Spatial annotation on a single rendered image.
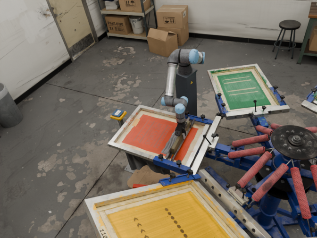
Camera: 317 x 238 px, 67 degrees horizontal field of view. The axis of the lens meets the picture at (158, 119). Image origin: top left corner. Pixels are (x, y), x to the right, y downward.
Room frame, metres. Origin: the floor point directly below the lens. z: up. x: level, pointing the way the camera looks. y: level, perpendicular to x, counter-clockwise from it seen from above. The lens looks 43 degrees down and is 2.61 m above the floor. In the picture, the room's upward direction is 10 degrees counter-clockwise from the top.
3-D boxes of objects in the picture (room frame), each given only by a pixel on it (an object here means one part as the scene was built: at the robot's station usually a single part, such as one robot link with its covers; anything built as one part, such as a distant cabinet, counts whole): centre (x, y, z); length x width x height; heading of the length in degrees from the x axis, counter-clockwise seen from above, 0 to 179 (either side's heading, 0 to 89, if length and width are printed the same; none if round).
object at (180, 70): (2.16, -0.36, 1.25); 0.15 x 0.15 x 0.10
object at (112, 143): (1.54, 0.01, 0.97); 0.79 x 0.58 x 0.04; 56
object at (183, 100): (1.53, -0.21, 1.31); 0.11 x 0.11 x 0.08; 66
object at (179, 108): (1.44, -0.18, 1.31); 0.09 x 0.08 x 0.11; 156
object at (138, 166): (1.40, 0.17, 0.74); 0.46 x 0.04 x 0.42; 56
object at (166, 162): (1.18, -0.03, 0.98); 0.30 x 0.05 x 0.07; 56
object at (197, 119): (1.64, -0.34, 0.98); 0.30 x 0.05 x 0.07; 56
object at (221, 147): (1.23, -0.45, 1.02); 0.17 x 0.06 x 0.05; 56
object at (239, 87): (1.85, -0.93, 1.05); 1.08 x 0.61 x 0.23; 176
